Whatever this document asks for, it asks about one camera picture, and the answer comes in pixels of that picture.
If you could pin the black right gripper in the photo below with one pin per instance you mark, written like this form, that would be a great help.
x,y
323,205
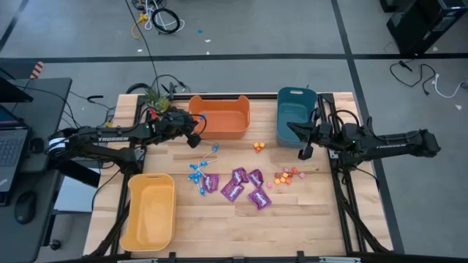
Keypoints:
x,y
321,133

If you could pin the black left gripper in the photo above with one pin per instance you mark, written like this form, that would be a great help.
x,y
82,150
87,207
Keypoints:
x,y
175,126

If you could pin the orange plastic bin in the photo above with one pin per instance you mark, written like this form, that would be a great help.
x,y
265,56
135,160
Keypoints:
x,y
226,124

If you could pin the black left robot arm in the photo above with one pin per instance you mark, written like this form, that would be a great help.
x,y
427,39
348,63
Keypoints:
x,y
109,139

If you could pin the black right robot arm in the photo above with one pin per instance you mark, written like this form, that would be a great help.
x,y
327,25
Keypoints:
x,y
391,146

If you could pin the purple Skittles candy bag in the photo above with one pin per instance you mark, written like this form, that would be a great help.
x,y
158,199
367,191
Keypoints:
x,y
260,198
239,176
256,178
232,190
211,182

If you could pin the teal plastic bin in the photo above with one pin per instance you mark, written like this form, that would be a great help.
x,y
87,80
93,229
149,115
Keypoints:
x,y
294,109

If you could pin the small potted green plant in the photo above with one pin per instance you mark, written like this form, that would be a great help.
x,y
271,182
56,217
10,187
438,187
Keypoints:
x,y
159,102

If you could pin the small red tag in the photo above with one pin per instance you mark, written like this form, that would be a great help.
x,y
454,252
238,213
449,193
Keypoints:
x,y
153,113

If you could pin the yellow plastic bin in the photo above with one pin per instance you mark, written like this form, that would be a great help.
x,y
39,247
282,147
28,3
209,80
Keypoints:
x,y
150,215

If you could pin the white panel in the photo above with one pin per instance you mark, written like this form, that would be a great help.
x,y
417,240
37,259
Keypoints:
x,y
75,197

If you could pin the black desk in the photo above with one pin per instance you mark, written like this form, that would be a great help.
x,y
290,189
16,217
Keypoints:
x,y
47,109

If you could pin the black equipment case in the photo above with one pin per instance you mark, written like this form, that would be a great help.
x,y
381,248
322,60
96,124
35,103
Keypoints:
x,y
420,25

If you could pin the orange black striped object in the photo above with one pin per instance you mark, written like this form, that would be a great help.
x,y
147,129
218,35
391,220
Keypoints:
x,y
37,69

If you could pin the black monitor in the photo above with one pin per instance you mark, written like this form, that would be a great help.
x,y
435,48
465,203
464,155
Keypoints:
x,y
12,93

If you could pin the dark laptop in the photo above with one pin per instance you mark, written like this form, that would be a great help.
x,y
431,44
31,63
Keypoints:
x,y
11,153

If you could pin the black caster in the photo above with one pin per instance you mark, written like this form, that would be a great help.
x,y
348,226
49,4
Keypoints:
x,y
55,244

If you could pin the black computer mouse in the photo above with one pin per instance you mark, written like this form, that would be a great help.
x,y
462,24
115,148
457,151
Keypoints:
x,y
25,207

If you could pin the black aluminium table frame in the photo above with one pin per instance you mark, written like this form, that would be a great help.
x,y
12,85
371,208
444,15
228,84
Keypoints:
x,y
181,96

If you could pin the silver metal bracket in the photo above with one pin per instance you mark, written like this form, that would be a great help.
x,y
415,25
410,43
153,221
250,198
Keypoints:
x,y
137,261
340,260

